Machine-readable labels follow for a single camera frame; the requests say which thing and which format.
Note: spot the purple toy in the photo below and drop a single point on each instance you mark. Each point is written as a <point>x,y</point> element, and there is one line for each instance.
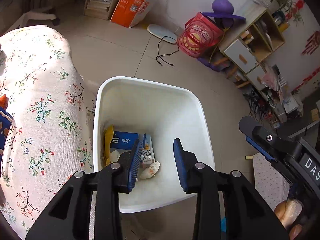
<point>222,7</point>

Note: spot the person's right hand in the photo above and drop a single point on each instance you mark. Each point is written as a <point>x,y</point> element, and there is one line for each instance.
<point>290,211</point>

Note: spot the yellow snack bag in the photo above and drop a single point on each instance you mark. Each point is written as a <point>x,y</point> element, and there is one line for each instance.
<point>108,142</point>

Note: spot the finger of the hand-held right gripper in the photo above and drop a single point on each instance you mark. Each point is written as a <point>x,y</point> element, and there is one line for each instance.
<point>260,137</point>

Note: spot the stack of books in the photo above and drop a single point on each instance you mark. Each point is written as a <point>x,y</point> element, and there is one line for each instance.
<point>97,7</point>

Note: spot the white plastic bin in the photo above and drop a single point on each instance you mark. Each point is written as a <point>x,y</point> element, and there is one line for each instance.
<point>162,110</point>

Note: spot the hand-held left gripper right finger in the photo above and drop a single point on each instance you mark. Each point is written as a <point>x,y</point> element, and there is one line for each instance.
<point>178,160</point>

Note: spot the light blue milk carton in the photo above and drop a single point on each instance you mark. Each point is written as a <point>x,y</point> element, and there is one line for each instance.
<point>147,152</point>

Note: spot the orange cardboard box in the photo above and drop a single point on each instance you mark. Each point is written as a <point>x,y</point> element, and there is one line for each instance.
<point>131,5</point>

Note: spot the dark blue small carton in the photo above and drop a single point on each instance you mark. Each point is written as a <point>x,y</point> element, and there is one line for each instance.
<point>122,140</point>

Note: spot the orange snack packet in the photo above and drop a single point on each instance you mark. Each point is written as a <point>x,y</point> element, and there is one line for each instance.
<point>3,100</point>

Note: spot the floral tablecloth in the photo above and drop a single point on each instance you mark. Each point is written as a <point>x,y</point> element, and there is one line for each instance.
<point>45,92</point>

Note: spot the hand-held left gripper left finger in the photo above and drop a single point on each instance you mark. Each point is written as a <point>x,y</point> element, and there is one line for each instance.
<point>133,165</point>

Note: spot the wooden shelf cabinet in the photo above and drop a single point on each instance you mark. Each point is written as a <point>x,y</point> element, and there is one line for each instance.
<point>243,52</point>

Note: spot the red printed bucket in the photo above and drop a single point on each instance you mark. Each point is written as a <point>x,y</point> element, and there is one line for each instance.
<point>198,37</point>

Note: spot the white round scale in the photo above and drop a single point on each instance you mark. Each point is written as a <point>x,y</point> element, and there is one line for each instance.
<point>161,33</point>

